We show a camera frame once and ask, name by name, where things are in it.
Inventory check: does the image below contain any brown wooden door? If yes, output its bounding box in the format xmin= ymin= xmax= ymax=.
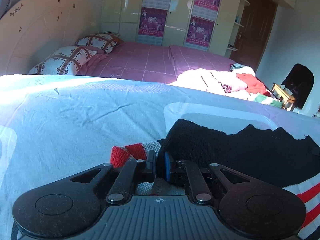
xmin=229 ymin=0 xmax=278 ymax=72

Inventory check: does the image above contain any black chair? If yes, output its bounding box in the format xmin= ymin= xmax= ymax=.
xmin=280 ymin=64 xmax=315 ymax=115

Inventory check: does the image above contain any heart print pillow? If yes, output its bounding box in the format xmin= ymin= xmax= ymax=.
xmin=75 ymin=33 xmax=125 ymax=54
xmin=27 ymin=45 xmax=98 ymax=76

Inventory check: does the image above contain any green striped cloth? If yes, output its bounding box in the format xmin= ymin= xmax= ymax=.
xmin=254 ymin=94 xmax=283 ymax=108

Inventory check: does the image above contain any blue curtain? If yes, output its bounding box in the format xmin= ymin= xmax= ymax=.
xmin=0 ymin=0 xmax=14 ymax=19

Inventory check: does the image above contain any cream rounded headboard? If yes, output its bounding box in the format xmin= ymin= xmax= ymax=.
xmin=0 ymin=0 xmax=103 ymax=77

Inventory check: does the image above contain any pink checked bed sheet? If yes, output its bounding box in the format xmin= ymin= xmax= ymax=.
xmin=77 ymin=41 xmax=255 ymax=85

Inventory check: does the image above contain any striped knit sweater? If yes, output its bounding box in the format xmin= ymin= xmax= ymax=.
xmin=110 ymin=119 xmax=320 ymax=240

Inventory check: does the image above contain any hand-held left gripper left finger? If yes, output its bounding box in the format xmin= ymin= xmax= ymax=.
xmin=70 ymin=150 xmax=157 ymax=204

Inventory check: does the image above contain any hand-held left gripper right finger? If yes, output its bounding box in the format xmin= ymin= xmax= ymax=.
xmin=164 ymin=151 xmax=251 ymax=204

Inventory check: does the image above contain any corner shelf unit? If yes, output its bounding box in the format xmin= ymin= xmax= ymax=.
xmin=226 ymin=0 xmax=250 ymax=53

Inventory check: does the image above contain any cream glossy wardrobe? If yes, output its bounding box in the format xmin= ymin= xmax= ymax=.
xmin=101 ymin=0 xmax=295 ymax=58

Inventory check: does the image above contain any white pink cloth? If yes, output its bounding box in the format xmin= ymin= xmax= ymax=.
xmin=176 ymin=64 xmax=255 ymax=99

